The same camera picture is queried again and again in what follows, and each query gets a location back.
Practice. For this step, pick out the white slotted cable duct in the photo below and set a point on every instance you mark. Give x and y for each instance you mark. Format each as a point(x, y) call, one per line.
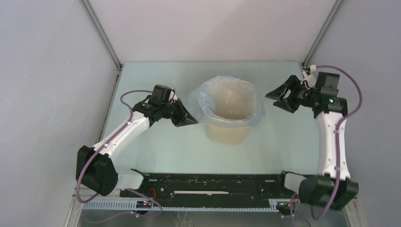
point(248, 204)

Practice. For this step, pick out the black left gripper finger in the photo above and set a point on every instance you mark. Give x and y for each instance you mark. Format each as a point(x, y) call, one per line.
point(178, 122)
point(186, 116)

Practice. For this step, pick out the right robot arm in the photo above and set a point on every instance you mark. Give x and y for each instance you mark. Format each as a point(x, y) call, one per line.
point(331, 184)

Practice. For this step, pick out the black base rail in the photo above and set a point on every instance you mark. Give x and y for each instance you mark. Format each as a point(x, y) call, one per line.
point(168, 185)

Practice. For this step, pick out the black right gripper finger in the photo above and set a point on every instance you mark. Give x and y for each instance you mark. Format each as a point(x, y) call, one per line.
point(279, 93)
point(288, 104)

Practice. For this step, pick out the translucent blue trash bag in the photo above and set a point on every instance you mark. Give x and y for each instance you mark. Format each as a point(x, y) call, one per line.
point(196, 101)

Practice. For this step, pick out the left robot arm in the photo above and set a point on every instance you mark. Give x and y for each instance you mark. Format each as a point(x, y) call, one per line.
point(95, 165)

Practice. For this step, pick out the right aluminium frame post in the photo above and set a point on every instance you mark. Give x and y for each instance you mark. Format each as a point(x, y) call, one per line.
point(322, 32)

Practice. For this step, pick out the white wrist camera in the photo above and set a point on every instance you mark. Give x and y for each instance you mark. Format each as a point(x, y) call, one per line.
point(172, 97)
point(309, 79)

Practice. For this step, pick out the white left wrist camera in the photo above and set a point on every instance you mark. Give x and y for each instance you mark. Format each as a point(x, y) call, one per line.
point(172, 97)

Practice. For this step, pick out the left aluminium frame post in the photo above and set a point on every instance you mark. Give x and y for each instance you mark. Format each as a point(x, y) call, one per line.
point(92, 16)

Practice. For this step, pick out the aluminium frame post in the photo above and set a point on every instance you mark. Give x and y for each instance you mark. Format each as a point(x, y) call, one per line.
point(322, 32)
point(92, 16)

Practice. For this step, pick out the small electronics board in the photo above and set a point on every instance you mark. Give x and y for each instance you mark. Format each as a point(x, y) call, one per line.
point(144, 204)

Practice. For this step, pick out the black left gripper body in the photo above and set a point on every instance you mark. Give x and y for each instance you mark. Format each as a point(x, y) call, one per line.
point(174, 111)

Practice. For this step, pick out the cream plastic trash bin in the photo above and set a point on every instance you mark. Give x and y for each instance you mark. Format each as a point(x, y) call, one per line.
point(232, 107)

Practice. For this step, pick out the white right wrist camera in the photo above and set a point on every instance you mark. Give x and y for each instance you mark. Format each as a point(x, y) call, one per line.
point(309, 79)

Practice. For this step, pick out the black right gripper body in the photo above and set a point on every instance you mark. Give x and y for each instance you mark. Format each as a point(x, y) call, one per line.
point(300, 94)

